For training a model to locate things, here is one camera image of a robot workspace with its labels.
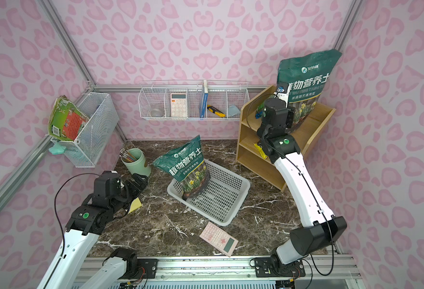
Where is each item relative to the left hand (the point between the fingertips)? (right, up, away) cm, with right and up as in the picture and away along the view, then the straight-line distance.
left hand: (141, 180), depth 72 cm
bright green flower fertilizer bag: (+50, +30, +12) cm, 60 cm away
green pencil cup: (-14, +8, +22) cm, 27 cm away
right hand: (+55, +29, -8) cm, 62 cm away
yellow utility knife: (+29, +34, +25) cm, 51 cm away
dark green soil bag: (+16, +6, +6) cm, 19 cm away
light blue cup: (+39, +35, +28) cm, 59 cm away
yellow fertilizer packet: (+53, +9, +16) cm, 56 cm away
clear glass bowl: (-2, +32, +24) cm, 40 cm away
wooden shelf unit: (+47, +11, +21) cm, 53 cm away
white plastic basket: (+32, -13, +20) cm, 40 cm away
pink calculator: (+31, -27, +7) cm, 42 cm away
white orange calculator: (+10, +36, +22) cm, 44 cm away
